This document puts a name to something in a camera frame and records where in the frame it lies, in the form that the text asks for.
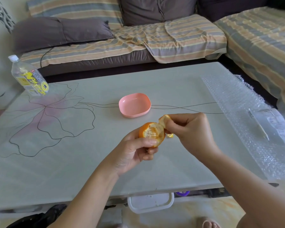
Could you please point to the person's right leg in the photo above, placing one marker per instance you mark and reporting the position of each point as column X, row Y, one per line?
column 243, row 223

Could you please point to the grey upright cushion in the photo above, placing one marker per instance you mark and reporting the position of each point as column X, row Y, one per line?
column 156, row 9

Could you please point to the clear bubble wrap sheet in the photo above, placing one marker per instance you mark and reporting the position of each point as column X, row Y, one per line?
column 228, row 97

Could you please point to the black plastic bag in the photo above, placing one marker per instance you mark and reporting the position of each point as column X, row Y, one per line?
column 38, row 218

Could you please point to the striped sofa sheet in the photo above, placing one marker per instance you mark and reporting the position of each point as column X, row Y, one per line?
column 185, row 37
column 263, row 42

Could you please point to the orange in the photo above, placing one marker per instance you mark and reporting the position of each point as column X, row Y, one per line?
column 154, row 132

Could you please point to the black box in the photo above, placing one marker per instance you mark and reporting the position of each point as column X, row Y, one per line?
column 216, row 192

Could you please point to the clear bottle yellow label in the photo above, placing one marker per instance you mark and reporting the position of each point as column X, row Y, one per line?
column 28, row 77

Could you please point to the person's left hand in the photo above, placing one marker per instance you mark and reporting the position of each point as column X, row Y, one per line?
column 128, row 151

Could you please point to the white plastic container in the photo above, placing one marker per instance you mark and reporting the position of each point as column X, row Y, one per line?
column 150, row 203

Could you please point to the person's right foot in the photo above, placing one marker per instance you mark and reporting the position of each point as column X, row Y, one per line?
column 210, row 224

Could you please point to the clear plastic bag paper label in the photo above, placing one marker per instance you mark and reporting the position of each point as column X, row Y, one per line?
column 278, row 125

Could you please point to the dark purple cushion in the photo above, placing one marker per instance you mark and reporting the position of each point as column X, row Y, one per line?
column 228, row 7

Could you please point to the pink plastic dish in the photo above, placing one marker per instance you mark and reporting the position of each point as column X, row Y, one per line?
column 134, row 104

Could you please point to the white carved screen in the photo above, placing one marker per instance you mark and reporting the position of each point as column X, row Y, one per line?
column 2, row 14

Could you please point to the person's right hand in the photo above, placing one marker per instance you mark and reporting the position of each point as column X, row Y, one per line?
column 194, row 135

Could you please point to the person's right forearm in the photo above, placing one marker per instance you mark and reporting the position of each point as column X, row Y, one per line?
column 247, row 187

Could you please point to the thin white stick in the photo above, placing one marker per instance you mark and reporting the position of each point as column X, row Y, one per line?
column 262, row 130

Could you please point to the grey flat pillow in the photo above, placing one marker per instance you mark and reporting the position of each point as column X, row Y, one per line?
column 57, row 30

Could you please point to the dark brown sofa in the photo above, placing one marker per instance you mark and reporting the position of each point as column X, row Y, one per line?
column 97, row 62

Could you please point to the person's left forearm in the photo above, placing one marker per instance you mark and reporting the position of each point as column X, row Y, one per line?
column 85, row 199

